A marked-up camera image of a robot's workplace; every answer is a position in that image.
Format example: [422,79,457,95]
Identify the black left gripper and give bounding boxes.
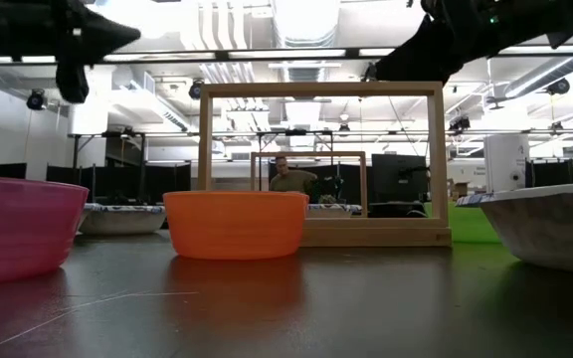
[50,0,142,104]

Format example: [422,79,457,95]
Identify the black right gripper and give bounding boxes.
[375,0,516,85]

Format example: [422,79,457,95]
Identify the large wooden shelf frame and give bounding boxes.
[196,81,454,249]

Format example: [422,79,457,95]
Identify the small white patterned paper bowl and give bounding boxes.
[78,202,167,237]

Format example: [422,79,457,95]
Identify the green plastic bowl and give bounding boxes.
[448,200,502,245]

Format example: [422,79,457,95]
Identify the large white patterned paper bowl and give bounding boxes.
[455,180,573,276]

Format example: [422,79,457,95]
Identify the orange plastic bowl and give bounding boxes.
[162,190,310,262]

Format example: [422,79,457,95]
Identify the black computer monitor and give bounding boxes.
[370,153,430,204]

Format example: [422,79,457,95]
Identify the black partition panels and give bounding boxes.
[524,157,573,189]
[0,161,193,206]

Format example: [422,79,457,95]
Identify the cardboard box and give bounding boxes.
[451,180,473,199]

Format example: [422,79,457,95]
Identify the person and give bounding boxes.
[269,155,318,194]

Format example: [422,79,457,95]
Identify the pink plastic bowl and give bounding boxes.
[0,174,91,286]

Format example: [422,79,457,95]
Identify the white pillar with camera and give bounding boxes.
[482,133,531,195]

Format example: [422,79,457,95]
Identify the small wooden shelf frame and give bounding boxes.
[250,150,369,221]

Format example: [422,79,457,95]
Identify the black overhead frame beam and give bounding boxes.
[0,45,573,66]

